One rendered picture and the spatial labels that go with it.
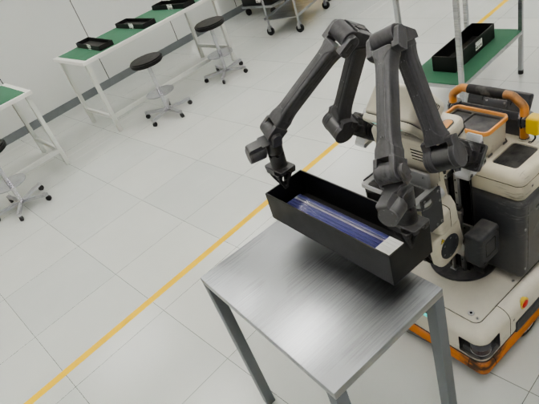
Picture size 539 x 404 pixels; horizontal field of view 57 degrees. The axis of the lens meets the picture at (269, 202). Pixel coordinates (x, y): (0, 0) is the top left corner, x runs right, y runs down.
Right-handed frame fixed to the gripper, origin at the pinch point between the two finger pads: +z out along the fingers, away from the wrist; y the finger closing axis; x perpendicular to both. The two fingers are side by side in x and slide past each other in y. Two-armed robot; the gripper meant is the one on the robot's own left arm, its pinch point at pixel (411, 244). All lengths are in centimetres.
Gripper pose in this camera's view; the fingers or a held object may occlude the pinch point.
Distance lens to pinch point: 146.3
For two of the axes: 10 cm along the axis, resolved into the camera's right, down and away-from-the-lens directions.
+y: 5.9, 3.1, -7.4
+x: 7.6, -5.2, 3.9
